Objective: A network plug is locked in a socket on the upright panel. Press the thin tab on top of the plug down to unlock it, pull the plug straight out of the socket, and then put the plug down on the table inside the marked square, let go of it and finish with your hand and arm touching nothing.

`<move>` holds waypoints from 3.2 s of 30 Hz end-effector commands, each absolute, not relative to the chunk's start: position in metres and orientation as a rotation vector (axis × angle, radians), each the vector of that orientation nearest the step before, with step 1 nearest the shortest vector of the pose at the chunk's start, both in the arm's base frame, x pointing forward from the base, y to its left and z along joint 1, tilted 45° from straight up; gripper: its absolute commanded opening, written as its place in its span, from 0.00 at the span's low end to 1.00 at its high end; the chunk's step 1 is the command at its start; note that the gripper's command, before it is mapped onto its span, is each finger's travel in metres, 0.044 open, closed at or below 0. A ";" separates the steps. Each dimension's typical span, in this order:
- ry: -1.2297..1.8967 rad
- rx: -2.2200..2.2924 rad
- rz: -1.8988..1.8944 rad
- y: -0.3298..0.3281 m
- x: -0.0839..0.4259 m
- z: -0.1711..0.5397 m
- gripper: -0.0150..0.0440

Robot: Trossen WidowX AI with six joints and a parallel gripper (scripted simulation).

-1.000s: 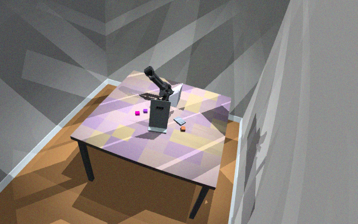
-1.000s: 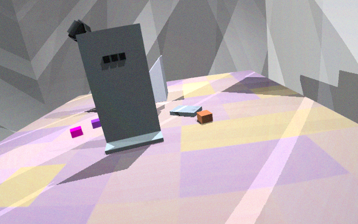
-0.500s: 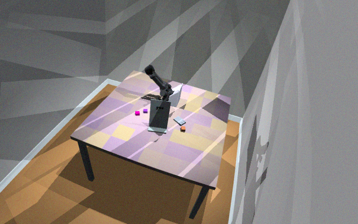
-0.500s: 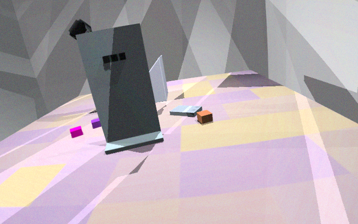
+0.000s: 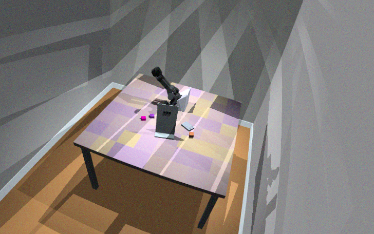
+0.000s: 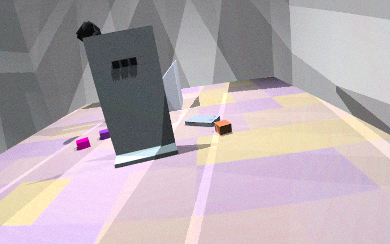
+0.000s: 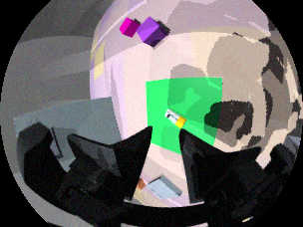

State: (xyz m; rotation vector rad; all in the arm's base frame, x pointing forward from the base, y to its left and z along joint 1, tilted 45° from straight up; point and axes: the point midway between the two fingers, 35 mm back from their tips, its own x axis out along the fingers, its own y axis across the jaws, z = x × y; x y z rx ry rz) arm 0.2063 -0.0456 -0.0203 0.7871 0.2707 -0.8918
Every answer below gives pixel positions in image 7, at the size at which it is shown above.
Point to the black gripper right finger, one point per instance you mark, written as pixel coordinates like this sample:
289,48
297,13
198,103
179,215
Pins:
205,166

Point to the small brown block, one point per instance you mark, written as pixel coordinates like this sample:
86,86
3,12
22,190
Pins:
141,184

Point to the magenta block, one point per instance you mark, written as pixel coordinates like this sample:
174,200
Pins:
129,27

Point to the purple cube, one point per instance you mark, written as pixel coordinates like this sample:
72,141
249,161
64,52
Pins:
151,32

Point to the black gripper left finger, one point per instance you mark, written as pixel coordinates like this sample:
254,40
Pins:
125,158

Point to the grey panel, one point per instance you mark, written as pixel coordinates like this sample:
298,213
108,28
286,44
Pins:
94,119

